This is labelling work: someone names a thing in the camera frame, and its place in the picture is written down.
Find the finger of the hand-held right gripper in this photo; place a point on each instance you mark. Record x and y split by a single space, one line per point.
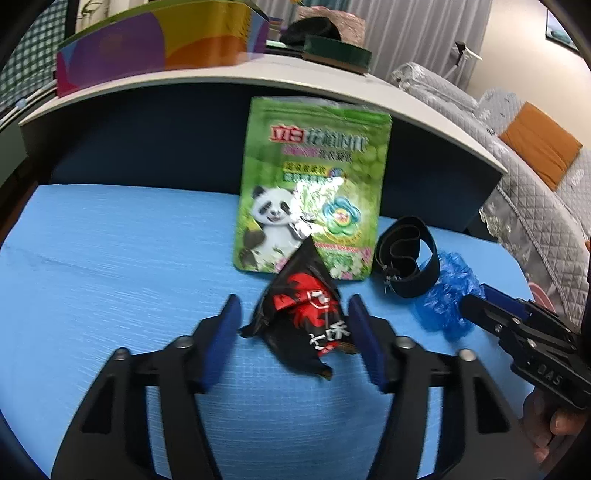
505 300
480 316

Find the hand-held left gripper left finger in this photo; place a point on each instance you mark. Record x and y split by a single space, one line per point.
221 341

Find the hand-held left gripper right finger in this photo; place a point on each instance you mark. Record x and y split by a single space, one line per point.
369 346

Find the pink bin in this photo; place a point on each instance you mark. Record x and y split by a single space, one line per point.
540 293

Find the blue plastic shoe cover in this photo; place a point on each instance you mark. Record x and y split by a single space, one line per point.
443 295

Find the black red snack wrapper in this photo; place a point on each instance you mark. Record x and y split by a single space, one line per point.
304 304

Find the person's right hand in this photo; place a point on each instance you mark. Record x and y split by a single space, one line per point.
554 429

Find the grey quilted sofa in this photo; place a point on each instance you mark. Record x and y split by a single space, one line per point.
531 194

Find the orange cushion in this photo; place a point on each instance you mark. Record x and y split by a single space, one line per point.
540 143

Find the green panda print pouch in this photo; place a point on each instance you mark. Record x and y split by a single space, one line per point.
314 157

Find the white top coffee table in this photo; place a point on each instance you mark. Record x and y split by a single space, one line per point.
161 138

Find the white floor stand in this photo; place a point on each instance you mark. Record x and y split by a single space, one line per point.
464 53

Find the grey curtain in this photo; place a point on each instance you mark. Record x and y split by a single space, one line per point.
415 32

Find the green round tin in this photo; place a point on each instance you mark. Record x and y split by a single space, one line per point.
337 55

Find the multicoloured box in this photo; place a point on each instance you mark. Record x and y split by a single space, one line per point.
152 46

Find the white rod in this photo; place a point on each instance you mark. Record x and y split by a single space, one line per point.
18 105

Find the pink patterned bag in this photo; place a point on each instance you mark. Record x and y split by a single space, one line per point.
351 25

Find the black bowl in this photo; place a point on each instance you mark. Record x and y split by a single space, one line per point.
309 32

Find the green checked cloth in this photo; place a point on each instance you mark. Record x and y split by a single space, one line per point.
37 46

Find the framed wall painting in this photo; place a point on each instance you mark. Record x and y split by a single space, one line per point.
561 30

